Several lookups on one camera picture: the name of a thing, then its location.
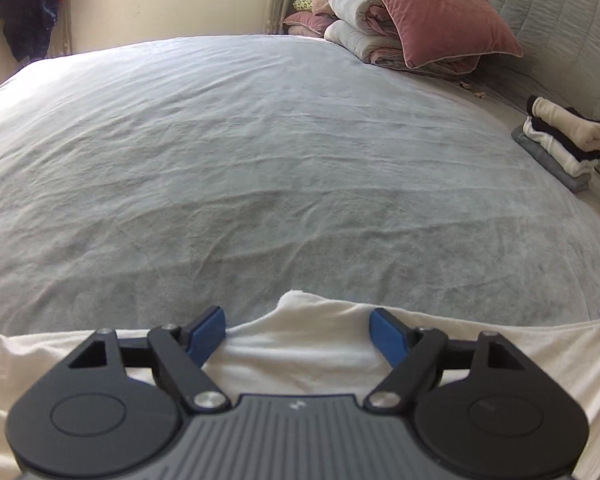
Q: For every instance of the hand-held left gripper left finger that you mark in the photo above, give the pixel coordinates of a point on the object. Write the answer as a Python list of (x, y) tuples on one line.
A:
[(207, 332)]

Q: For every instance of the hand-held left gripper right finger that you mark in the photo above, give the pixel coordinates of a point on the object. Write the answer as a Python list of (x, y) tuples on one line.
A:
[(387, 335)]

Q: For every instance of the white pants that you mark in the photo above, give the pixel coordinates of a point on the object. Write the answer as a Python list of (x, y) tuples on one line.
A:
[(290, 355)]

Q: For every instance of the folded white garment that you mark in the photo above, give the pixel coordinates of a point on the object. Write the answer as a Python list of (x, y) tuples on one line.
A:
[(570, 165)]

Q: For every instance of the folded grey garment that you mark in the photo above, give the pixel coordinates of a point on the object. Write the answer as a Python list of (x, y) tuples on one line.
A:
[(550, 165)]

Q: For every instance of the folded cream garment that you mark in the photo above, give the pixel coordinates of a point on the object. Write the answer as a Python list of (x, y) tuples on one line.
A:
[(565, 122)]

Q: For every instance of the folded black garment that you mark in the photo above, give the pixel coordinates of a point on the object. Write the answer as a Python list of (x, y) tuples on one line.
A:
[(531, 106)]

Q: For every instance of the small beige trinket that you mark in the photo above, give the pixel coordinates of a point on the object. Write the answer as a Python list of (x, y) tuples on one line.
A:
[(477, 92)]

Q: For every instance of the grey quilted headboard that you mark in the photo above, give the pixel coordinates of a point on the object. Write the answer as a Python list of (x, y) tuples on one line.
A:
[(555, 25)]

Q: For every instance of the folded grey pink quilt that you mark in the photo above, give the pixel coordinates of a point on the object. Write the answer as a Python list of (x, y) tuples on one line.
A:
[(355, 30)]

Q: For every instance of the small pink pillow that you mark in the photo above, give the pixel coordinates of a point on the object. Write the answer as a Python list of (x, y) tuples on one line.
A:
[(305, 24)]

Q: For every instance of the large pink velvet pillow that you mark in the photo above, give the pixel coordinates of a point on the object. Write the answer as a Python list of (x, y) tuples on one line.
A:
[(440, 10)]

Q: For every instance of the green patterned cushion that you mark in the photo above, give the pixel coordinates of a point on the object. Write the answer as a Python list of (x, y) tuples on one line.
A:
[(302, 4)]

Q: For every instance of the dark hanging jacket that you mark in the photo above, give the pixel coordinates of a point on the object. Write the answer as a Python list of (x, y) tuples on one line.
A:
[(30, 15)]

